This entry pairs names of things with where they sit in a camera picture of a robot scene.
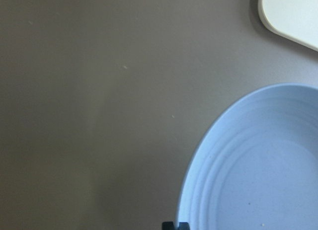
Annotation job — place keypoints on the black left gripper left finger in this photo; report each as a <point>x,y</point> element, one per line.
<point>168,226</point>

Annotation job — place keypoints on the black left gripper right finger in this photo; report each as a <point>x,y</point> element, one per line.
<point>183,226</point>

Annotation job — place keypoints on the cream plastic tray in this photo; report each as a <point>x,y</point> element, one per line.
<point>296,20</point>

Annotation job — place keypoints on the blue round plate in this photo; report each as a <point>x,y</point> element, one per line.
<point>257,166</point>

